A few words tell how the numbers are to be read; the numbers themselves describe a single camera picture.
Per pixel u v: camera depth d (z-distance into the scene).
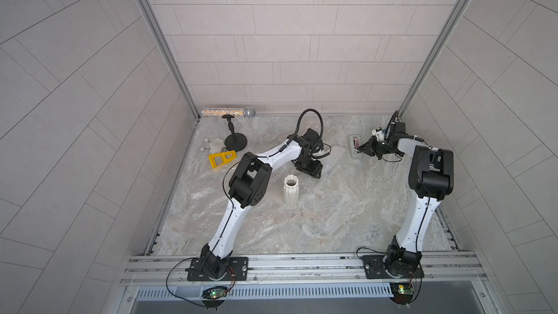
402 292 0.68
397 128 0.84
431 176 0.56
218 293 0.65
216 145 1.01
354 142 1.01
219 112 0.88
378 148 0.90
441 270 0.73
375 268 0.71
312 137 0.79
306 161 0.82
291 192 0.75
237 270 0.71
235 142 1.03
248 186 0.56
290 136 0.73
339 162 0.94
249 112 0.87
